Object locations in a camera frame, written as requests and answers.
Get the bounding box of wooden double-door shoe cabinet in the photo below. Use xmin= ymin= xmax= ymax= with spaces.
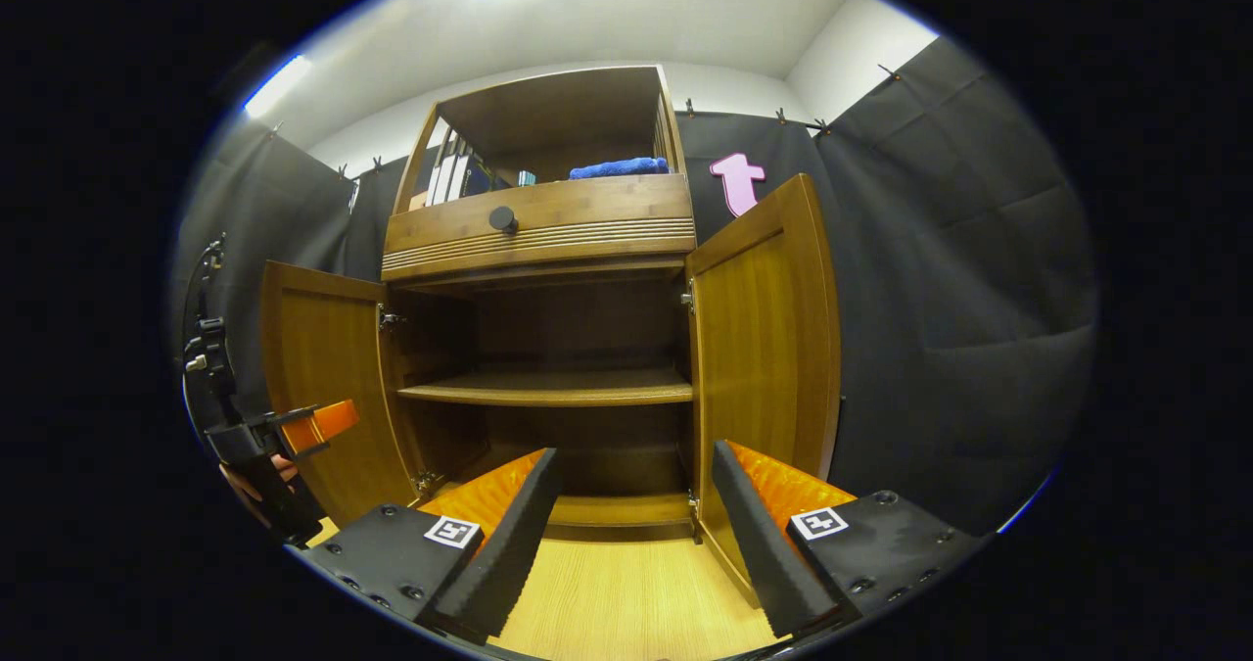
xmin=259 ymin=66 xmax=843 ymax=608

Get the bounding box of black backdrop cloth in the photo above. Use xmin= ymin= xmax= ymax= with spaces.
xmin=171 ymin=36 xmax=1099 ymax=540

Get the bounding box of wooden inner cabinet shelf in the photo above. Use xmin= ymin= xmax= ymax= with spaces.
xmin=396 ymin=367 xmax=694 ymax=407

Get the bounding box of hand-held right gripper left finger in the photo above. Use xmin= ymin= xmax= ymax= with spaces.
xmin=299 ymin=448 xmax=564 ymax=645

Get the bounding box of blue folded towel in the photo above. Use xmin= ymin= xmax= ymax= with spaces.
xmin=569 ymin=157 xmax=671 ymax=180

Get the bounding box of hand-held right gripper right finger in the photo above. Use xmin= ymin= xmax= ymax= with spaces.
xmin=712 ymin=439 xmax=990 ymax=639

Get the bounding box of narrow ceiling light strip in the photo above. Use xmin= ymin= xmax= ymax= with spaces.
xmin=243 ymin=54 xmax=314 ymax=118

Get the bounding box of wooden cabinet door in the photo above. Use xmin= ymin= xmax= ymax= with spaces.
xmin=259 ymin=260 xmax=422 ymax=528
xmin=685 ymin=173 xmax=843 ymax=608

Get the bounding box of wooden grooved drawer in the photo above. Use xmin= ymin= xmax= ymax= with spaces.
xmin=382 ymin=173 xmax=698 ymax=283

